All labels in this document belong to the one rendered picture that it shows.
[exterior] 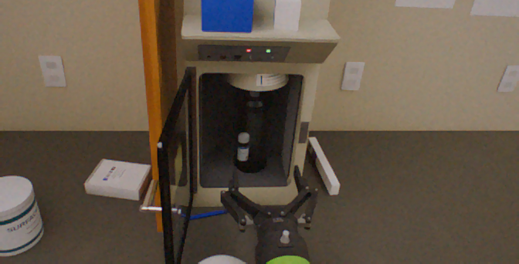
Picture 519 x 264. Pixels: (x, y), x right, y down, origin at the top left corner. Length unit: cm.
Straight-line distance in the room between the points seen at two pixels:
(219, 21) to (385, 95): 96
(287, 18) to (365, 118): 89
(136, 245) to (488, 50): 137
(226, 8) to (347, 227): 72
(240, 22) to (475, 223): 94
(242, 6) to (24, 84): 98
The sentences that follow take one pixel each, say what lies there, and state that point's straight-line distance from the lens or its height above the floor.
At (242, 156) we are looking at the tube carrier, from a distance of 120.
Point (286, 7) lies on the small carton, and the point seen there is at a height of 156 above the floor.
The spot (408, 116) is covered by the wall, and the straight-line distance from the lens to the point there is 174.
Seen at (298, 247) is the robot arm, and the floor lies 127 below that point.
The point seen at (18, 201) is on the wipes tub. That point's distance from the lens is 113.
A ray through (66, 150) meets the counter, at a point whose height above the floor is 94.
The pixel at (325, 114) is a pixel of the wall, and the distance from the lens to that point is 161.
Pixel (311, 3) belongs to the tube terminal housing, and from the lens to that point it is 95.
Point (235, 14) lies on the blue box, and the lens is 82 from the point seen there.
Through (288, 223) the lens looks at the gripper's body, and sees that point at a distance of 76.
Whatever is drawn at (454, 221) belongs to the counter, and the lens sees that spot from 138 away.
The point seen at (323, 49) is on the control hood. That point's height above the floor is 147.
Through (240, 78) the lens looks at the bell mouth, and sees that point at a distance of 103.
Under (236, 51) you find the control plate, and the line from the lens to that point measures 88.
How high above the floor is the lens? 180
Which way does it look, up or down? 32 degrees down
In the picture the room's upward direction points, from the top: 5 degrees clockwise
